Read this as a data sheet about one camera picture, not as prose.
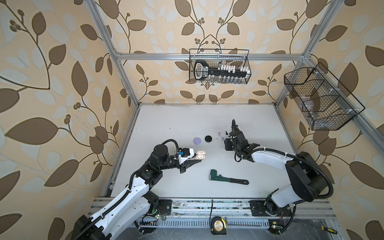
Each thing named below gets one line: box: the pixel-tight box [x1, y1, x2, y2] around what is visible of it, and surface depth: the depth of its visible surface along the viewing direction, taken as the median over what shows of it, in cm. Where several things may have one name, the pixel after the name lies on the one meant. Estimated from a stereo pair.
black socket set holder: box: [194, 60, 249, 81], surface depth 85 cm
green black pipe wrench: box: [209, 169, 250, 185], surface depth 84 cm
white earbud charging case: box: [194, 150, 207, 160], surface depth 70 cm
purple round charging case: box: [193, 137, 202, 145], surface depth 101 cm
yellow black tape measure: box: [210, 216, 228, 235], surface depth 68 cm
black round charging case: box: [204, 135, 213, 143], surface depth 101 cm
